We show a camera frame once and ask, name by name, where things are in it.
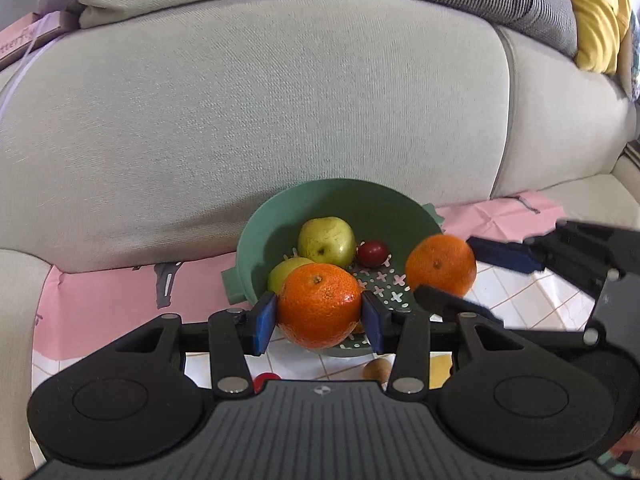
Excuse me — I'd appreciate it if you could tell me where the red cherry tomato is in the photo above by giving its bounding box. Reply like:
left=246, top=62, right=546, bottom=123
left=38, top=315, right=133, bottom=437
left=252, top=372, right=282, bottom=395
left=356, top=240, right=390, bottom=267

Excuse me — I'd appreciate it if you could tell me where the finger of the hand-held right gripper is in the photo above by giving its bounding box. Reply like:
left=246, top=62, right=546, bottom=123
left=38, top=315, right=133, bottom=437
left=466, top=220, right=640, bottom=303
left=415, top=284, right=640, bottom=348

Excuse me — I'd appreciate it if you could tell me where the yellow cushion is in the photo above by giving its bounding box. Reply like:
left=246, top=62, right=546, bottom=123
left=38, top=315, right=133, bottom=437
left=559, top=0, right=633, bottom=76

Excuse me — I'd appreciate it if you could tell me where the small brown round fruit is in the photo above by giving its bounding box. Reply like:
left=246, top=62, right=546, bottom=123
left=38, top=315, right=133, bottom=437
left=363, top=358, right=392, bottom=386

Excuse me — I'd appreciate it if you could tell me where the beige sofa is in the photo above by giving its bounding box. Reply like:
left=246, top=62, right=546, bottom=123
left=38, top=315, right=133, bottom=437
left=0, top=0, right=640, bottom=480

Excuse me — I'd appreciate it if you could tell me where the lavender ribbon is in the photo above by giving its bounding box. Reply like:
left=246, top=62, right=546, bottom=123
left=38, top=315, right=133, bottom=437
left=0, top=15, right=56, bottom=111

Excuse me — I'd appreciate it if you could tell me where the green plastic colander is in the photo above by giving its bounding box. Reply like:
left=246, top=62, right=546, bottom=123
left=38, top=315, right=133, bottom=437
left=221, top=178, right=446, bottom=358

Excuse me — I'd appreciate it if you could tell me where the checked printed tablecloth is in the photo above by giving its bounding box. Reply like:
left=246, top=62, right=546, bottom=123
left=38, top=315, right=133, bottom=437
left=30, top=190, right=601, bottom=476

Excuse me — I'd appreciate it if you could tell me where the pink box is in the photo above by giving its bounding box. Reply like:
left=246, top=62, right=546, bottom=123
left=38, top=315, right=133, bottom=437
left=0, top=10, right=61, bottom=68

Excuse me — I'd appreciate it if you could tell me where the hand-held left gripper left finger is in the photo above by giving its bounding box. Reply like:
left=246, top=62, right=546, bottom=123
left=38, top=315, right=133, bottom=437
left=90, top=291, right=277, bottom=395

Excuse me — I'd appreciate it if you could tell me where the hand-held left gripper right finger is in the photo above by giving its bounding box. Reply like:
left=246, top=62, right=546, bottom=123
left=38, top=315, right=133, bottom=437
left=361, top=291, right=548, bottom=395

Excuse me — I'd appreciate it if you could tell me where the yellow-green apple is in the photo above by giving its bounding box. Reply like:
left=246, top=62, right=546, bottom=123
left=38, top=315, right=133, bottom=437
left=297, top=217, right=357, bottom=267

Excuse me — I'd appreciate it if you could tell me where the orange mandarin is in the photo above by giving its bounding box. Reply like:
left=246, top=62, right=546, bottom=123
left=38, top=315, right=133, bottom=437
left=405, top=233, right=477, bottom=298
left=276, top=263, right=363, bottom=350

